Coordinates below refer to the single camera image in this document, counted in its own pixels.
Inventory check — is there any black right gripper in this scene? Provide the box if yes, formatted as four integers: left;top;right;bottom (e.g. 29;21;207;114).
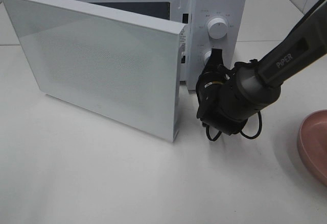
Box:
196;48;245;135

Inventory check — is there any white microwave door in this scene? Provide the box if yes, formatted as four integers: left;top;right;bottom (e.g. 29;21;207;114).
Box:
2;0;184;142

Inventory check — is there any pink round plate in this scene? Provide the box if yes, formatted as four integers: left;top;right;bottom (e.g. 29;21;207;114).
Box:
297;110;326;186

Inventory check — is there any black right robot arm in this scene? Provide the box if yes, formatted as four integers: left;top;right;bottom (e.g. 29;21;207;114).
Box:
196;0;326;141

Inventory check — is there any lower white timer knob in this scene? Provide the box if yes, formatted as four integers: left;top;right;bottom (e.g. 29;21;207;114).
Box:
203;51;212;65

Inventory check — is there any upper white power knob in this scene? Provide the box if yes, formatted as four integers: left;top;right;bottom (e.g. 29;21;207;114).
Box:
207;17;228;39

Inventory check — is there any white microwave oven body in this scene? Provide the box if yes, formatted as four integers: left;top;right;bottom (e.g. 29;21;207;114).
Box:
2;0;245;90

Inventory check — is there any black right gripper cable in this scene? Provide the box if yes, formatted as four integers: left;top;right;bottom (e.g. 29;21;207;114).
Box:
203;110;263;142

